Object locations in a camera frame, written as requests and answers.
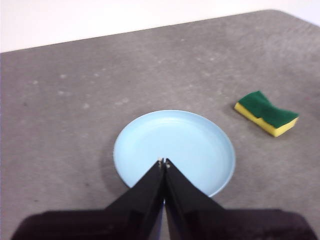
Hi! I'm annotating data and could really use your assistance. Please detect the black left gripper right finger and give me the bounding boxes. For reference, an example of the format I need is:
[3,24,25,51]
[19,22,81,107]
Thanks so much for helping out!
[164,157,318,240]

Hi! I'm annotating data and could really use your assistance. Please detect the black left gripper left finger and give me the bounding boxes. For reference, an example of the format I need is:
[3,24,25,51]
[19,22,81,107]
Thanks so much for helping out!
[11,157,166,240]

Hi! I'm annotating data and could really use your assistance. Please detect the blue round plate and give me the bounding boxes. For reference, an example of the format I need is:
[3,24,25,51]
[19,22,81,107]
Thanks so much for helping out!
[112,109,236,198]

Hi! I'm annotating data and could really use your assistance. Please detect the yellow sponge with green pad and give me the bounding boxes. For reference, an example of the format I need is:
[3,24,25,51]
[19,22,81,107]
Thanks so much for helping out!
[233,90,300,138]

